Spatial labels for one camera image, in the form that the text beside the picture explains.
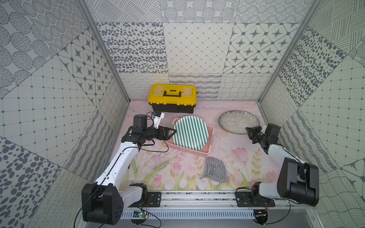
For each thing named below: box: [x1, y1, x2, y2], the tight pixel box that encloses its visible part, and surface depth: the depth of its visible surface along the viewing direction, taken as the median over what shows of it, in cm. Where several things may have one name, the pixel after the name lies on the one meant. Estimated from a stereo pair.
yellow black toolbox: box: [147, 83, 198, 114], surface depth 103 cm
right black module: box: [253, 209, 269, 226], surface depth 73 cm
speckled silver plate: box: [218, 110, 261, 135], surface depth 100 cm
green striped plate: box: [172, 114, 210, 152], surface depth 97 cm
